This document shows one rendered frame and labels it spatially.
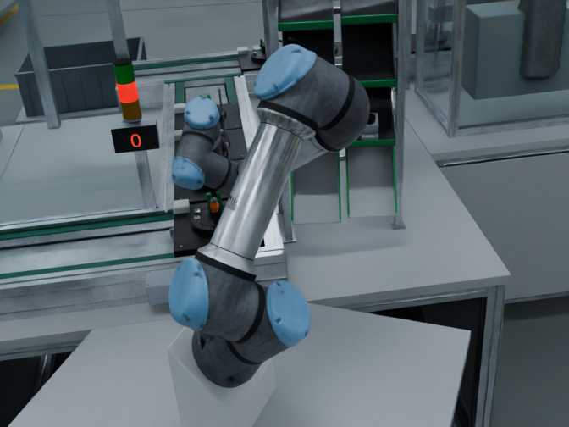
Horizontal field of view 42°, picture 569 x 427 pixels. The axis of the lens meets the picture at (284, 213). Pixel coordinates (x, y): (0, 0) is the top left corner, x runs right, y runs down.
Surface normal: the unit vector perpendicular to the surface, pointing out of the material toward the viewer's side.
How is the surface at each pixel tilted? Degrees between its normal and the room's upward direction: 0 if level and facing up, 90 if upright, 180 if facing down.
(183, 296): 59
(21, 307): 90
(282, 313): 53
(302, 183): 45
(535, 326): 0
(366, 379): 0
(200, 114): 41
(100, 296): 90
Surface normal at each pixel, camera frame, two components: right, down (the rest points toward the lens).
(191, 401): -0.41, 0.49
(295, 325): 0.72, -0.42
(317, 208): -0.08, -0.24
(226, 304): 0.49, 0.16
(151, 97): 0.12, 0.50
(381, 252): -0.07, -0.86
